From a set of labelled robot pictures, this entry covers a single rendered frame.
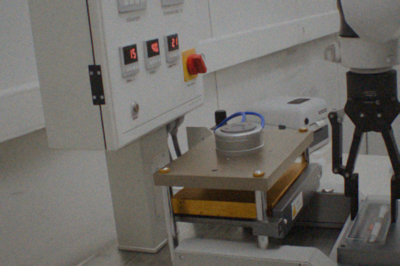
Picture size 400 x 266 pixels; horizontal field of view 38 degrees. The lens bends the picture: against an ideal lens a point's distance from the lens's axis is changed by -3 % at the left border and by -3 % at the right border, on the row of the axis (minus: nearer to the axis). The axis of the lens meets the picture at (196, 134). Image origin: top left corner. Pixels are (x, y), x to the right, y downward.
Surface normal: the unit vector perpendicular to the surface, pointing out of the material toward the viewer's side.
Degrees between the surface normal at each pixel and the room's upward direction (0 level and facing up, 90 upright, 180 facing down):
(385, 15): 100
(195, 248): 0
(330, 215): 90
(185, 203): 90
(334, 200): 90
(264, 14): 90
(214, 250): 0
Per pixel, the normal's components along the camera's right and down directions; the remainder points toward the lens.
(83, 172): 0.84, 0.04
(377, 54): 0.00, 0.26
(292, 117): -0.62, 0.18
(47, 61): -0.41, 0.25
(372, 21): -0.58, 0.45
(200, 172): -0.10, -0.97
